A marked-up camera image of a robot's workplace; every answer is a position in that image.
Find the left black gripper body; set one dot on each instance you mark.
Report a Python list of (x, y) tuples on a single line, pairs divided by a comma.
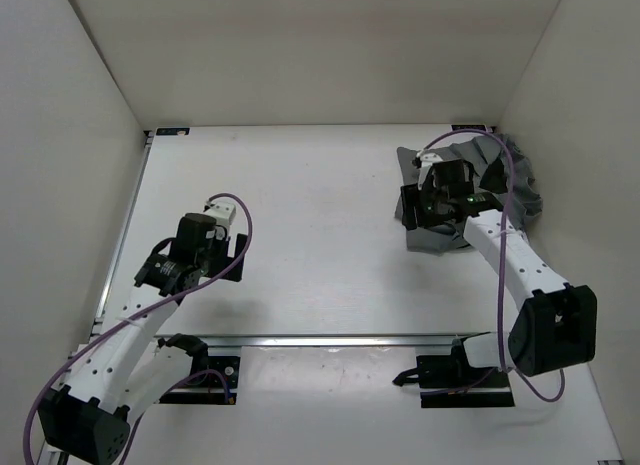
[(218, 249)]

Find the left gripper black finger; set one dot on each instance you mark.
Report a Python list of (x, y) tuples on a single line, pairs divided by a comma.
[(217, 265), (241, 241)]

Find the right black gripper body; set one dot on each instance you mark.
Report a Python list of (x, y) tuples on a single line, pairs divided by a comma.
[(430, 200)]

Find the grey pleated skirt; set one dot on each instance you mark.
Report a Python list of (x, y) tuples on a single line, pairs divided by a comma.
[(494, 166)]

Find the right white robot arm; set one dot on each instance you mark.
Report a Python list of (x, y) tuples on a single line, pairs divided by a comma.
[(556, 323)]

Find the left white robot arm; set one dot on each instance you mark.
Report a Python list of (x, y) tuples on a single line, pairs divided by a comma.
[(92, 416)]

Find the blue label back right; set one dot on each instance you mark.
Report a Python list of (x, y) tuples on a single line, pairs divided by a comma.
[(475, 127)]

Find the blue label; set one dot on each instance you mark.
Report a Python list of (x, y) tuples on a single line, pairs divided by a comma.
[(172, 131), (475, 127)]

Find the blue label back left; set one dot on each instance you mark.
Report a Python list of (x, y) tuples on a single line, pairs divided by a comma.
[(172, 131)]

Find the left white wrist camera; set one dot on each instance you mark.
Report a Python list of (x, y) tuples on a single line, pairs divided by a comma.
[(223, 211)]

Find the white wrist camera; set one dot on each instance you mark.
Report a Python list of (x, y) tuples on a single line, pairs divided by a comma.
[(424, 161), (223, 211)]

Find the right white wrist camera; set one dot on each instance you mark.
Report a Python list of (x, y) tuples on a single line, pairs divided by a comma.
[(424, 161)]

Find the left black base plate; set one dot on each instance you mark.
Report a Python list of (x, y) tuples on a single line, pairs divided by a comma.
[(213, 383)]

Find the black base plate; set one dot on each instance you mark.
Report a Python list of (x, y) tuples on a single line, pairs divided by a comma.
[(213, 383), (443, 387)]

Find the aluminium rail left side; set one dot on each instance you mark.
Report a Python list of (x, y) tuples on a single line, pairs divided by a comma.
[(116, 256)]

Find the aluminium rail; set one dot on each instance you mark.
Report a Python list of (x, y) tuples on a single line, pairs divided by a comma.
[(330, 341), (116, 256)]

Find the aluminium rail front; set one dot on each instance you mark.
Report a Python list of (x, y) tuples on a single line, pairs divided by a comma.
[(330, 341)]

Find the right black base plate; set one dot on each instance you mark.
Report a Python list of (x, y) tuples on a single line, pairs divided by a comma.
[(443, 387)]

